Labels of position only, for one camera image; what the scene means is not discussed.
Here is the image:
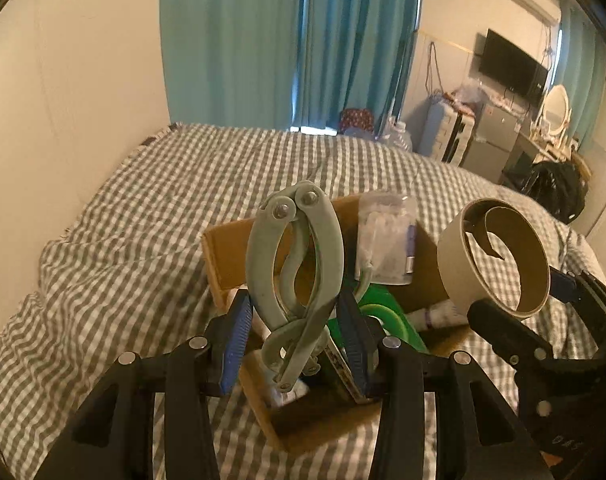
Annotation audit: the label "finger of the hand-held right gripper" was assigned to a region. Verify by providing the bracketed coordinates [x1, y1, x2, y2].
[466, 297, 560, 367]
[550, 267, 606, 332]

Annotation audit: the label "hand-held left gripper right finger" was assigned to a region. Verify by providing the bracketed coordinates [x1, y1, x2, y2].
[335, 292, 554, 480]

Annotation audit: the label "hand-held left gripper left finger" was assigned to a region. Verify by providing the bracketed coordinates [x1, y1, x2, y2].
[33, 289, 256, 480]

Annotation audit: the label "green and white medicine box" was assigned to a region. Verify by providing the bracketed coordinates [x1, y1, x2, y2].
[327, 285, 430, 404]

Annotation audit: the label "cardboard box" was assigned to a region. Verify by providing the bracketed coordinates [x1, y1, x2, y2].
[201, 195, 484, 454]

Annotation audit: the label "white toothpaste tube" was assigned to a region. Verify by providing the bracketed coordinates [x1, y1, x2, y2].
[407, 299, 472, 332]

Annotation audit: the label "silver blister pack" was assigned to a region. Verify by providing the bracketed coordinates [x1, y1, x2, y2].
[263, 352, 310, 409]

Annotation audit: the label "pale green hand tool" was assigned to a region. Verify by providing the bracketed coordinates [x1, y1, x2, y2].
[246, 181, 345, 394]

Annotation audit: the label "cardboard tape roll core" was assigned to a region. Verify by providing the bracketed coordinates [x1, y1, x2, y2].
[436, 198, 553, 322]

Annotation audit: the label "clear cotton swab container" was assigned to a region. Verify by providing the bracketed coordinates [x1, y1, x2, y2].
[355, 192, 418, 286]

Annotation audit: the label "black bag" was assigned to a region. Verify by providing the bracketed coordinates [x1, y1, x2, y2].
[525, 159, 589, 224]

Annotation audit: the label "grey checked blanket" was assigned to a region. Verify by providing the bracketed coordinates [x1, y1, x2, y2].
[0, 120, 606, 480]

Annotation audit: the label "grey mini fridge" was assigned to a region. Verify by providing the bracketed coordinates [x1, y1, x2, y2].
[460, 104, 522, 184]

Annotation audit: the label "white oval mirror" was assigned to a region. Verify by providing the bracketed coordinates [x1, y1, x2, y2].
[535, 83, 570, 139]

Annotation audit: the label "pale suitcase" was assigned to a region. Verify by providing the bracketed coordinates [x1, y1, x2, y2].
[415, 94, 476, 164]

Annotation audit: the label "teal curtain by closet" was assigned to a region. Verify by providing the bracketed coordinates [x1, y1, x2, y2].
[557, 0, 606, 152]

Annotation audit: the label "clear water bottle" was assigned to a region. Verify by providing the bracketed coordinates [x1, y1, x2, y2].
[382, 117, 414, 154]

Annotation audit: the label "plastic bags on fridge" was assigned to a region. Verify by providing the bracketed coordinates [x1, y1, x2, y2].
[450, 78, 486, 111]

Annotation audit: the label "dark patterned bag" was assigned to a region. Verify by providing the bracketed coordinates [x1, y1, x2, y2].
[338, 108, 375, 136]

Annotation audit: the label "wide teal curtain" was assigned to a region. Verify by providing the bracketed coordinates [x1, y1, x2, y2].
[160, 0, 310, 131]

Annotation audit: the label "narrow teal curtain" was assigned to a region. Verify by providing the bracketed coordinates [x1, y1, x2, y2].
[290, 0, 427, 137]

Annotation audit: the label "black wall television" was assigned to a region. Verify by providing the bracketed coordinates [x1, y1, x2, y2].
[478, 28, 550, 107]

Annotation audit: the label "hanging wall cable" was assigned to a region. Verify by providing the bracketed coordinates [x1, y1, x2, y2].
[425, 41, 446, 99]

